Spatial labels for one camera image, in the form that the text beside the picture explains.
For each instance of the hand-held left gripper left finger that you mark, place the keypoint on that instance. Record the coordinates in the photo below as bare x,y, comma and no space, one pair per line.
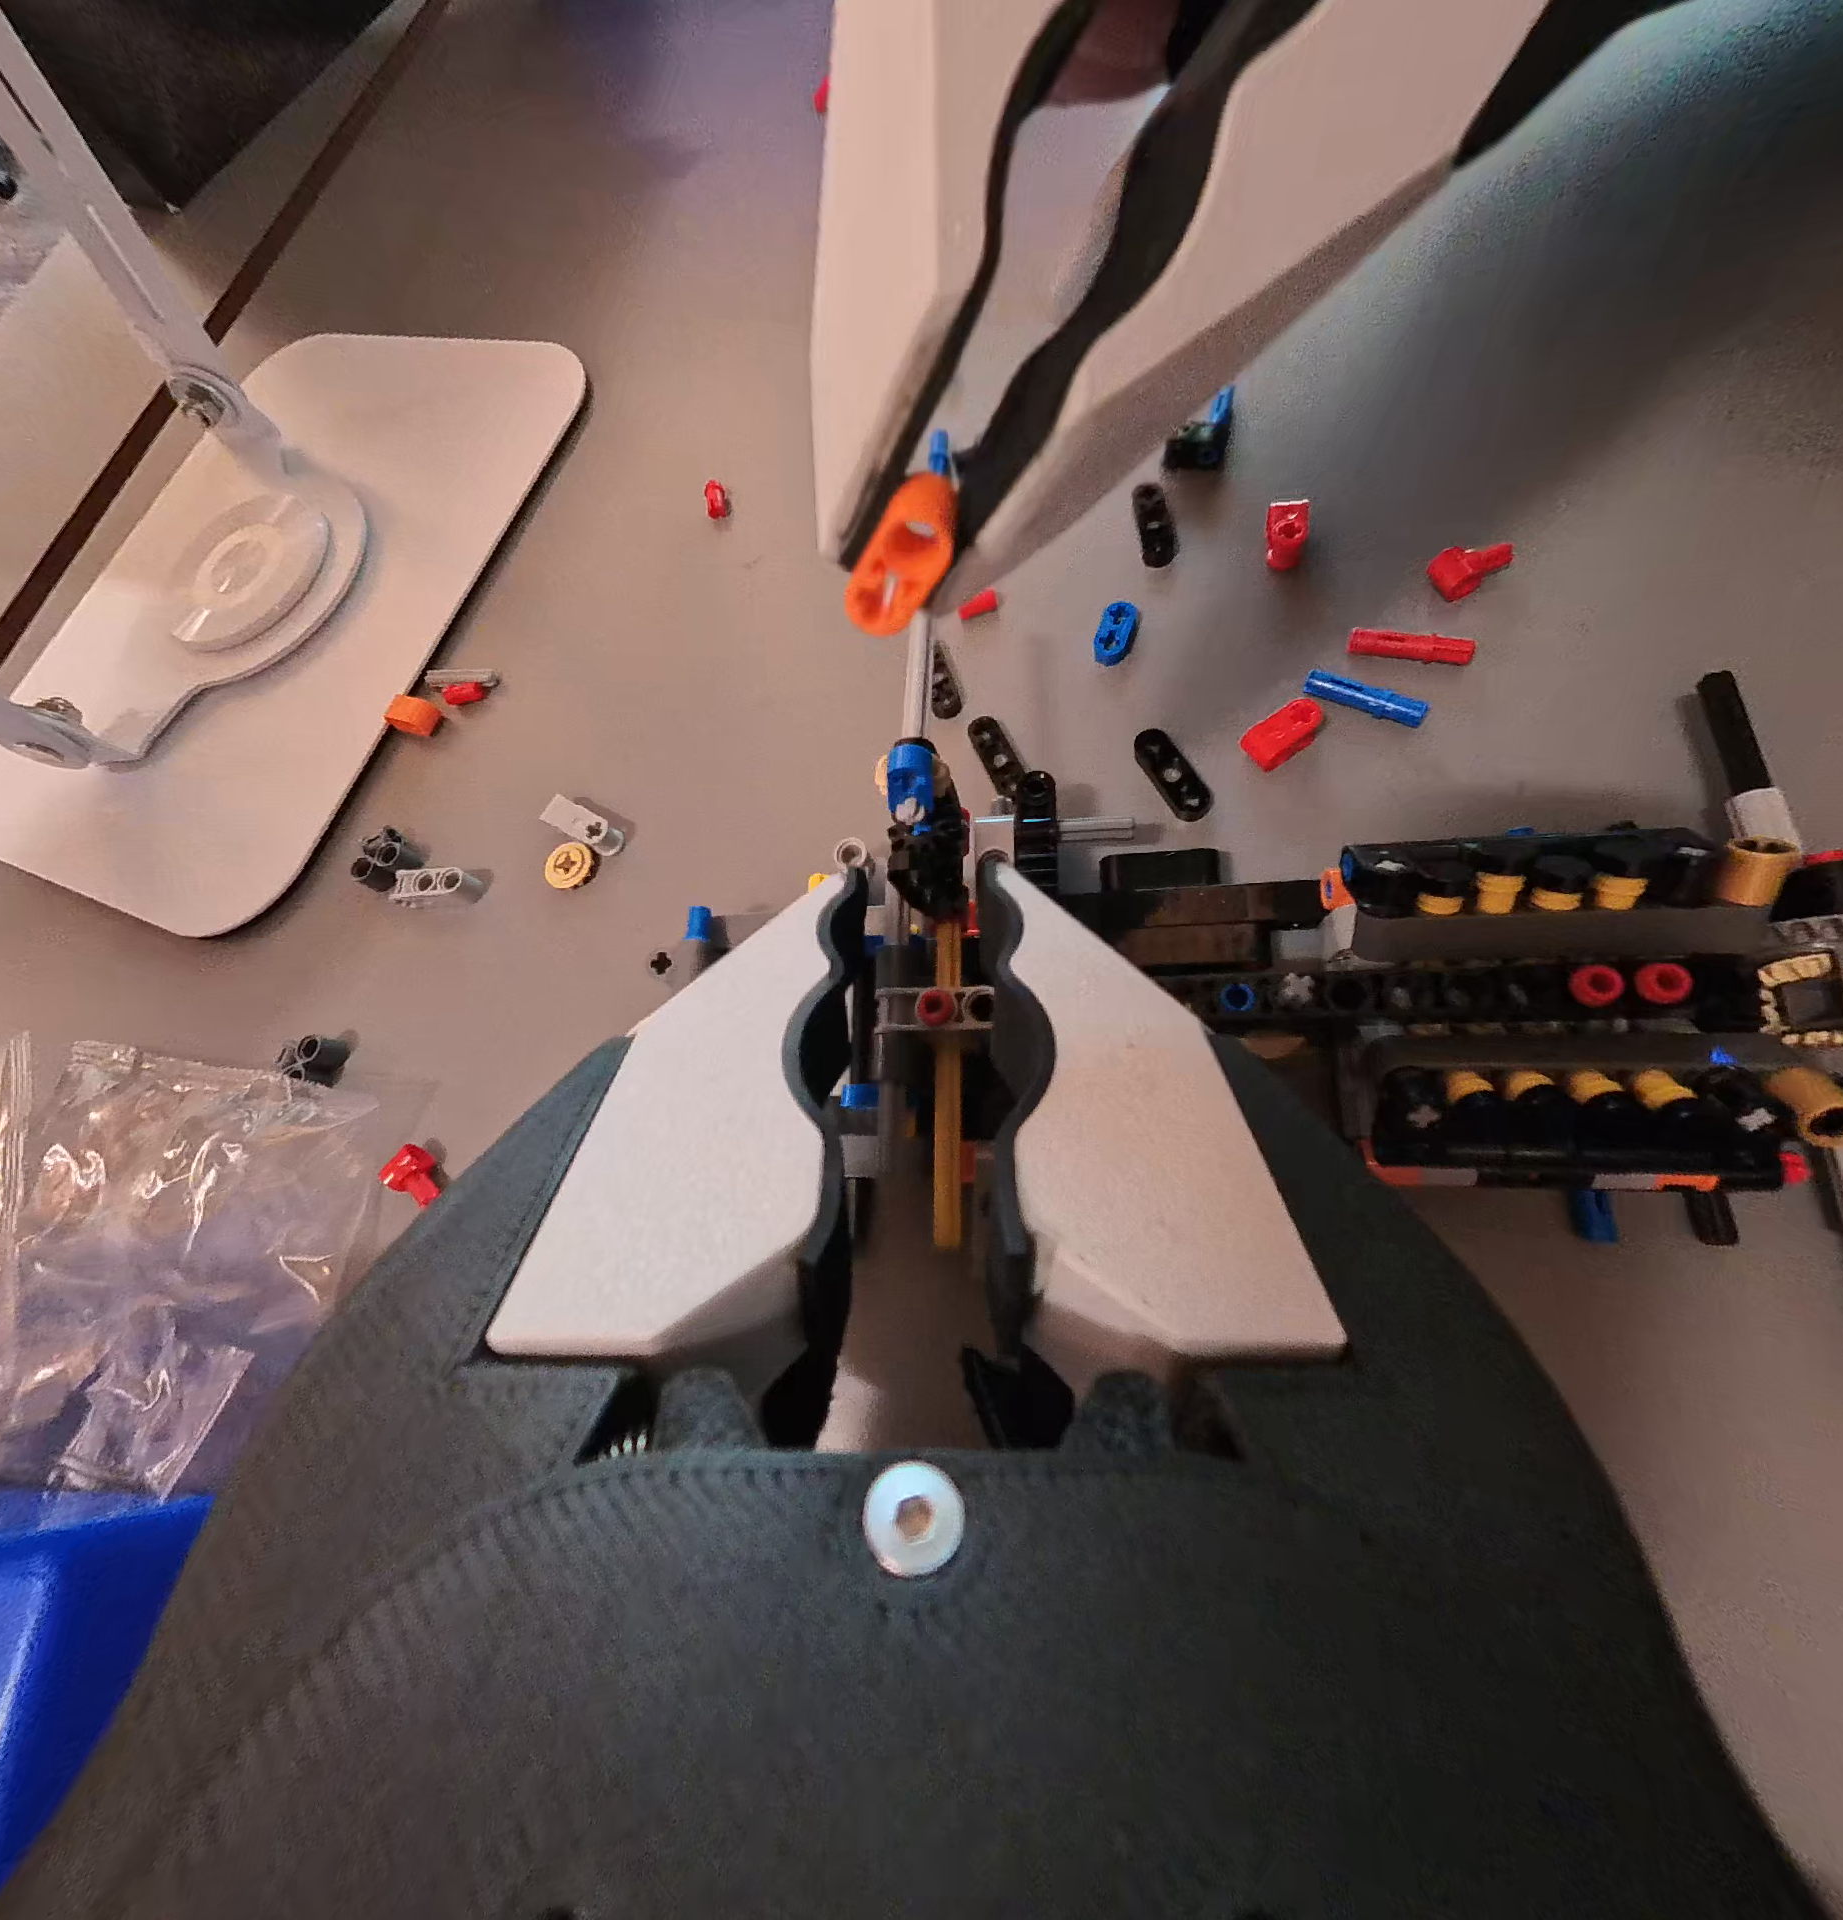
652,1186

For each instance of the black connector with blue pin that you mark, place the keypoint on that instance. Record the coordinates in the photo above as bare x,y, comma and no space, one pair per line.
1194,443

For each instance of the red lego pin connector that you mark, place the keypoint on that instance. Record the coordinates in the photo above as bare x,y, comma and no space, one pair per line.
1278,737

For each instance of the blue small lego connector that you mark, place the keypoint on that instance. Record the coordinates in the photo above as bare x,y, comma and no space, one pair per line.
1114,632

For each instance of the light grey thin liftarm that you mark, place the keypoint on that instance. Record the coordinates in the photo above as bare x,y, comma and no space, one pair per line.
573,815

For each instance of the black lego liftarm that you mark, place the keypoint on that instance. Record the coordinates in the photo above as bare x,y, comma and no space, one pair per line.
946,683
997,753
1154,526
1170,773

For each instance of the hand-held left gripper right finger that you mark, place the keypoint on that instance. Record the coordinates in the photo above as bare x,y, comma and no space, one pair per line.
1177,1186

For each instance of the blue long lego pin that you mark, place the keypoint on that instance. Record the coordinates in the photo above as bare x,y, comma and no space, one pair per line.
1363,698

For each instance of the dark box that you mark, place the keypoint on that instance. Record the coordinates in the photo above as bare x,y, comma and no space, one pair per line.
218,76

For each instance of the red lego axle connector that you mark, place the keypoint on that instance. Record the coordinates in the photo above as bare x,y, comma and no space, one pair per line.
1287,536

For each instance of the red connector with axle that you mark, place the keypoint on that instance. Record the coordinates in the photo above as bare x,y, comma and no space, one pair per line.
1454,573

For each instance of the orange small lego bush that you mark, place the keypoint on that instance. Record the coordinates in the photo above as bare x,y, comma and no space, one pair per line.
413,717

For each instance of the lego technic engine model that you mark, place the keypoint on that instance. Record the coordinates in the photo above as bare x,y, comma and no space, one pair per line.
1552,930

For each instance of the clear plastic bag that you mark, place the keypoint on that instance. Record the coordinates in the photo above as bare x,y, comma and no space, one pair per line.
158,1245

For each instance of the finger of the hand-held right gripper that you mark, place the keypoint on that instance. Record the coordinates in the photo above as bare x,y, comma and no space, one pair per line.
1313,150
898,226

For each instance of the dark grey double connector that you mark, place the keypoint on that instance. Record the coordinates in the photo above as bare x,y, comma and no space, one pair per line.
382,860
311,1060

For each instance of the tan round lego pulley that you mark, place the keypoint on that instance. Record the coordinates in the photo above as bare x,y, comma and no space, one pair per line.
568,866

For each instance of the orange lego connector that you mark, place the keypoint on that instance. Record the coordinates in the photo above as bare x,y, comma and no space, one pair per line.
883,578

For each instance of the blue plastic bin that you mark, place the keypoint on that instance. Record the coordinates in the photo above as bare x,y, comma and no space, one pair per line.
66,1651

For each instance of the light grey three-hole connector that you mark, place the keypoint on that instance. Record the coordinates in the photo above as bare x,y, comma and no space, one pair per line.
434,888

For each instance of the red long lego pin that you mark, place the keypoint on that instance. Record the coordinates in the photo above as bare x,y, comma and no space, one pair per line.
1409,645

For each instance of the white stand base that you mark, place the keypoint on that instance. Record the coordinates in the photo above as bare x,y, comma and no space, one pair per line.
442,451

